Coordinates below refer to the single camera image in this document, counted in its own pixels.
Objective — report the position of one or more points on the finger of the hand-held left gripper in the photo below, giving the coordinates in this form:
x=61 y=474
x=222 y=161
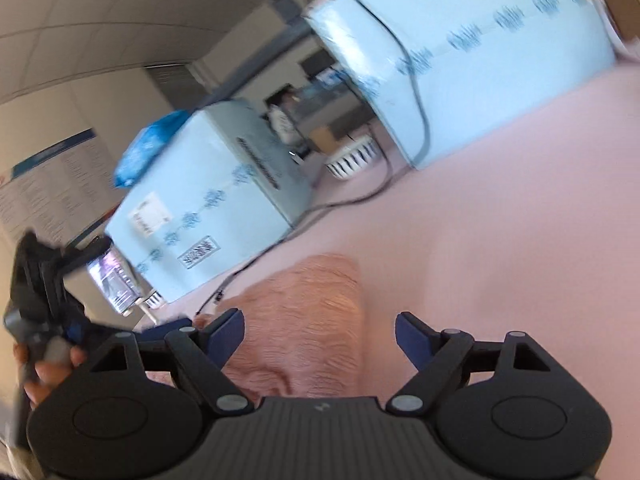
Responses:
x=155 y=334

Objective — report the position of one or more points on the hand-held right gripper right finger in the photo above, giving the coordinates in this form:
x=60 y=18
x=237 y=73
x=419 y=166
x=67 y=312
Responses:
x=415 y=340

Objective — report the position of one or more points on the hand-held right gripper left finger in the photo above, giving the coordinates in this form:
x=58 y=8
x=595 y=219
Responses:
x=227 y=332

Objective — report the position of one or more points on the pink knitted sweater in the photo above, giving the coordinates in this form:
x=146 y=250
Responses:
x=310 y=310

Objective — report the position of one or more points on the person's left hand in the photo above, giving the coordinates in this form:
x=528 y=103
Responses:
x=50 y=372

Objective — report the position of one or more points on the white phone stand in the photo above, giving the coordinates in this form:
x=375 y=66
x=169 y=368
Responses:
x=149 y=312

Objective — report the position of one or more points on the white black striped bowl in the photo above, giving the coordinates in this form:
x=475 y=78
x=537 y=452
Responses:
x=352 y=160
x=155 y=301

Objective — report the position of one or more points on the smartphone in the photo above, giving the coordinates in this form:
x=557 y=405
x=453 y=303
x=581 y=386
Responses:
x=112 y=282

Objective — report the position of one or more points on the large light blue carton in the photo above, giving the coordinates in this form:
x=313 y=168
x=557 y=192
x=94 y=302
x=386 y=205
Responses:
x=210 y=160

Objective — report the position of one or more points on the blue wet wipes packet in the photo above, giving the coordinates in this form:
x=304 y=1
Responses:
x=150 y=152

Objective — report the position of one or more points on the brown cardboard box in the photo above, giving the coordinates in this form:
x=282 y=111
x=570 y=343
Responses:
x=325 y=139
x=627 y=5

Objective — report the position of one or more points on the wall poster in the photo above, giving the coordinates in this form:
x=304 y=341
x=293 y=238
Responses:
x=50 y=185

